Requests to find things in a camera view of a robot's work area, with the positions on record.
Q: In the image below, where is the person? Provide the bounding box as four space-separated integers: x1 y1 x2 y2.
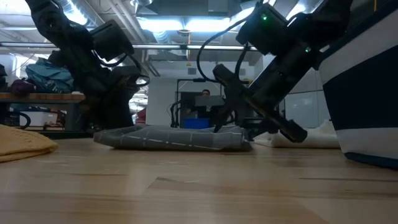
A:
186 89 224 121

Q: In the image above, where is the white storage box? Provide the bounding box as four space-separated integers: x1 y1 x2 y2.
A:
18 110 59 128

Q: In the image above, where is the red object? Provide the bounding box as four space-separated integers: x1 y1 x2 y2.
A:
136 108 147 125

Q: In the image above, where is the grey checked towel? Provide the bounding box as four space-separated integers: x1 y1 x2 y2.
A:
93 124 253 152

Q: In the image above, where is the blue box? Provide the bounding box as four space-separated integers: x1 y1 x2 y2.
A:
183 118 213 130

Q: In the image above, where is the ceiling light strip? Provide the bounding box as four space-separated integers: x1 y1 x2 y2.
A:
0 42 259 51

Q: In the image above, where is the grey laptop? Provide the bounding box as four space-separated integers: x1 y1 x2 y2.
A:
194 95 225 108

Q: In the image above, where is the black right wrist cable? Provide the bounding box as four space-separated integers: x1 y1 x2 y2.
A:
196 17 261 84

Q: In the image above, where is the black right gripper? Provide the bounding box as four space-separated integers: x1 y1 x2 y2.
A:
212 42 318 144

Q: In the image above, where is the white checked towel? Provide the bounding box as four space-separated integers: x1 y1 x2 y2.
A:
253 119 341 149

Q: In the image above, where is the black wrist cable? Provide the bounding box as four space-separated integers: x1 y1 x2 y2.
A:
93 52 152 88
196 17 261 84

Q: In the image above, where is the maroon bag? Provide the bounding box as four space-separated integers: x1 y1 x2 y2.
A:
9 77 35 96

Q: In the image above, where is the mustard yellow towel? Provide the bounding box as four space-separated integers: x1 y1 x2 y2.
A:
0 124 59 163

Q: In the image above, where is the whiteboard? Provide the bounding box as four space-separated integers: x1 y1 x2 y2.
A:
284 90 326 129

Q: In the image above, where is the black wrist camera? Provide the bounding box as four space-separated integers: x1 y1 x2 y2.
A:
235 2 290 56
89 19 136 62

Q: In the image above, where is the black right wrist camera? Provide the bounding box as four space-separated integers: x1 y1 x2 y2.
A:
235 2 290 56

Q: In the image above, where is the blue fabric bin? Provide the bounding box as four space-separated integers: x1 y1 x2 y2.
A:
315 0 398 170

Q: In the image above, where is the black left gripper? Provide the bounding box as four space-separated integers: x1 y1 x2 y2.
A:
83 66 147 130

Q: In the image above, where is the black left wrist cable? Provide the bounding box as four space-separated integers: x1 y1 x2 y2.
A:
93 52 152 88

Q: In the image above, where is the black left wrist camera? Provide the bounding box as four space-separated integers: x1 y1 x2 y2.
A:
89 19 136 62

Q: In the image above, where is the wooden workbench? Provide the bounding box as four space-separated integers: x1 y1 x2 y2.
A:
0 92 86 131

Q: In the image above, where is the teal bag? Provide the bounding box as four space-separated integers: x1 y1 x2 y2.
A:
24 57 75 94

